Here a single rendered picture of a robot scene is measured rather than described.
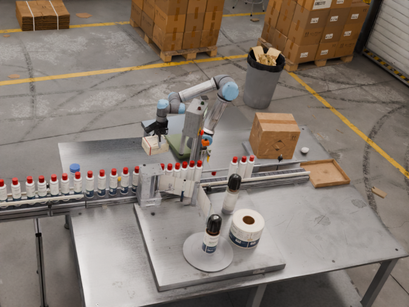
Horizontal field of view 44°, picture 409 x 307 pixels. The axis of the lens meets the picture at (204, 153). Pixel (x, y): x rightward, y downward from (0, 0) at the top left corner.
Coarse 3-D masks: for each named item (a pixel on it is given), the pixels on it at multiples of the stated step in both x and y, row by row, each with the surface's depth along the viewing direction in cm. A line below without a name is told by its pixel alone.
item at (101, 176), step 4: (100, 172) 317; (104, 172) 318; (100, 176) 319; (104, 176) 320; (100, 180) 319; (104, 180) 320; (100, 184) 321; (104, 184) 322; (100, 188) 323; (104, 188) 325; (100, 192) 326; (104, 192) 327; (100, 196) 328; (104, 196) 329
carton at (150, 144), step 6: (144, 138) 367; (150, 138) 368; (156, 138) 369; (144, 144) 365; (150, 144) 362; (156, 144) 363; (162, 144) 364; (168, 144) 366; (150, 150) 362; (156, 150) 365; (162, 150) 367; (168, 150) 370
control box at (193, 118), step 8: (192, 104) 321; (192, 112) 314; (200, 112) 315; (184, 120) 319; (192, 120) 317; (200, 120) 317; (184, 128) 322; (192, 128) 320; (200, 128) 325; (192, 136) 324
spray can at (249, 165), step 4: (252, 156) 353; (248, 160) 355; (252, 160) 353; (248, 164) 355; (252, 164) 354; (248, 168) 356; (252, 168) 357; (248, 172) 359; (244, 176) 362; (248, 176) 361
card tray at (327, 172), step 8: (320, 160) 398; (328, 160) 401; (304, 168) 392; (312, 168) 394; (320, 168) 395; (328, 168) 397; (336, 168) 398; (312, 176) 386; (320, 176) 387; (328, 176) 389; (336, 176) 390; (344, 176) 390; (320, 184) 375; (328, 184) 378; (336, 184) 381; (344, 184) 385
